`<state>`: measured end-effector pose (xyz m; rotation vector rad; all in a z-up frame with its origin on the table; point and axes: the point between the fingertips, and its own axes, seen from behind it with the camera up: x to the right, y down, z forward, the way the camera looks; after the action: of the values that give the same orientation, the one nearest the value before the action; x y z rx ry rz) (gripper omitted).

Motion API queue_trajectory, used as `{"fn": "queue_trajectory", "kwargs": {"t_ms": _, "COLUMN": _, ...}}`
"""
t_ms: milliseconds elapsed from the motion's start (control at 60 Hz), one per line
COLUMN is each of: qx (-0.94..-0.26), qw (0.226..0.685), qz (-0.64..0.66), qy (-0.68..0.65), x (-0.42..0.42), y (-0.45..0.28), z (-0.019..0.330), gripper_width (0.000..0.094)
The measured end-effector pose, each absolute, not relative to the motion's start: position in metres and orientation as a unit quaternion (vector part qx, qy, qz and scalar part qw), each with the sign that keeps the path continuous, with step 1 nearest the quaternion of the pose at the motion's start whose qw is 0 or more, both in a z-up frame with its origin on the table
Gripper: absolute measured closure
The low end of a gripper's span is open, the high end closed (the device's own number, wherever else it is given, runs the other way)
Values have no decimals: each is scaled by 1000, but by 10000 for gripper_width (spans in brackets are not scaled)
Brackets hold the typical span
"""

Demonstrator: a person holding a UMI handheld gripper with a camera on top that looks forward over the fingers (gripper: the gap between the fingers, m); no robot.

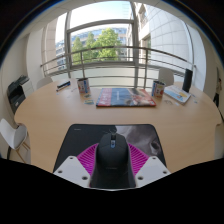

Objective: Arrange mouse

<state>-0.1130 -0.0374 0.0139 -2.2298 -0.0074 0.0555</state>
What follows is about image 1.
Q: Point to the white chair with wooden legs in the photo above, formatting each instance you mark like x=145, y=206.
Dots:
x=13, y=135

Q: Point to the black and white printer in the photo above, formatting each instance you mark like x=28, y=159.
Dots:
x=16, y=93

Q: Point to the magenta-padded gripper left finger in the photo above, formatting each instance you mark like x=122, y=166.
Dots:
x=71, y=170

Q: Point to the metal balcony railing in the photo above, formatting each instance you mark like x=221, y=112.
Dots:
x=110, y=48

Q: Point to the black printed mouse pad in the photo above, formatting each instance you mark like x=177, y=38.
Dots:
x=83, y=136

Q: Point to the dark blue stapler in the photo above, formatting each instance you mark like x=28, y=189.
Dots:
x=63, y=86

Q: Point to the printed mug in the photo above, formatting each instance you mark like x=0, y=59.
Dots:
x=158, y=89
x=83, y=85

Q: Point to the black computer mouse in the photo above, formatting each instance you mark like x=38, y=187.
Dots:
x=112, y=163

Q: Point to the black cylindrical speaker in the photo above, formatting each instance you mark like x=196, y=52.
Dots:
x=187, y=80

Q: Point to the red and blue magazine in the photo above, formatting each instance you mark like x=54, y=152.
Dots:
x=125, y=97

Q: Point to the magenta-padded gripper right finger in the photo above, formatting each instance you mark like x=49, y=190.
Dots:
x=151, y=170

